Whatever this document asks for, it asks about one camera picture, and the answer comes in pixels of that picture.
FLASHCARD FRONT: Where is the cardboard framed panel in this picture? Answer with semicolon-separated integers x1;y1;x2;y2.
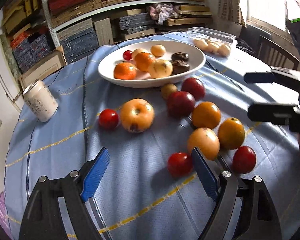
19;46;67;90

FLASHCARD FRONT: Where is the orange round fruit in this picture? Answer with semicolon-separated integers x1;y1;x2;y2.
187;127;220;160

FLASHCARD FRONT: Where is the dark red plum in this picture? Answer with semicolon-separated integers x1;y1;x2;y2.
167;91;196;118
181;77;206;101

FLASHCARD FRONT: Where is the white metal shelf unit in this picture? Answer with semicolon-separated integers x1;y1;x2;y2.
39;0;205;47

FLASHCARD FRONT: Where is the small red tomato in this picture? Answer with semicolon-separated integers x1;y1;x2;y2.
98;109;119;130

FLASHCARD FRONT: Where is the orange tangerine with stem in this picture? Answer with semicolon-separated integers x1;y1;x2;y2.
114;62;137;80

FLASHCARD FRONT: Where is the small yellow-green fruit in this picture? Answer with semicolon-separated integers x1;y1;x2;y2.
160;83;178;100

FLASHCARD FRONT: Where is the pink plastic bag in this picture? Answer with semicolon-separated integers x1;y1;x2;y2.
146;3;179;25

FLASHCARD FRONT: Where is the blue checked tablecloth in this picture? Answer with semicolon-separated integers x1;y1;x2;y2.
5;46;300;239

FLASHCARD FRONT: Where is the dark wooden chair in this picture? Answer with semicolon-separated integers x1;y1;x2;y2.
256;36;300;70

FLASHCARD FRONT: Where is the white oval plate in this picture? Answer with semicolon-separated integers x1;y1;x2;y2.
98;41;206;88

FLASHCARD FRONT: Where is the clear plastic fruit box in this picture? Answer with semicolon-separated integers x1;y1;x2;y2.
186;27;238;57

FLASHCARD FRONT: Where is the beige drink can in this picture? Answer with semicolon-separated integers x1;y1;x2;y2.
23;80;58;122

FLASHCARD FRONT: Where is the large yellow pear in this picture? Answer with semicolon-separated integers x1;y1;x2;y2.
120;98;155;133

